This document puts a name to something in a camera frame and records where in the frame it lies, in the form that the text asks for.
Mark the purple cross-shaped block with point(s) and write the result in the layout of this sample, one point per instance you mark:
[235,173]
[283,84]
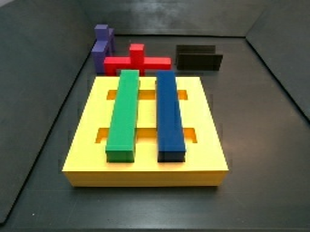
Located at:
[103,47]

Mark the yellow slotted board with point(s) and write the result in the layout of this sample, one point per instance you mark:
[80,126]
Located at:
[85,166]

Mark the blue long bar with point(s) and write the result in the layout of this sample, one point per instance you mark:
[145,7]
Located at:
[171,146]

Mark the green long bar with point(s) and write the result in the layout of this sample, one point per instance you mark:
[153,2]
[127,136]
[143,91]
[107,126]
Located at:
[121,136]

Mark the red cross-shaped block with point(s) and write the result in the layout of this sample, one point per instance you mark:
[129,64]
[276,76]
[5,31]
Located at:
[136,61]

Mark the black block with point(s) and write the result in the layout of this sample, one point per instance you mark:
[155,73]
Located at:
[196,57]

